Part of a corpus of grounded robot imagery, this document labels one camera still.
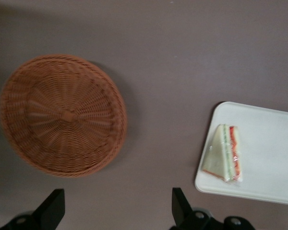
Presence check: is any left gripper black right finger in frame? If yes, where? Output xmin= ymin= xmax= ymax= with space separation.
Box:
xmin=170 ymin=187 xmax=214 ymax=230

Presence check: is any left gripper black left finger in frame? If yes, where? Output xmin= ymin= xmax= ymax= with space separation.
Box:
xmin=4 ymin=188 xmax=65 ymax=230

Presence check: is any triangle sandwich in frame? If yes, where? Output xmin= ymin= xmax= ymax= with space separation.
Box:
xmin=201 ymin=124 xmax=243 ymax=185

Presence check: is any brown round wicker basket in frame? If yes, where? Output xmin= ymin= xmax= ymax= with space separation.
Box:
xmin=0 ymin=54 xmax=128 ymax=179

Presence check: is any cream rectangular tray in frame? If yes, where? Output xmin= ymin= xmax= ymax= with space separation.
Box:
xmin=194 ymin=101 xmax=288 ymax=207

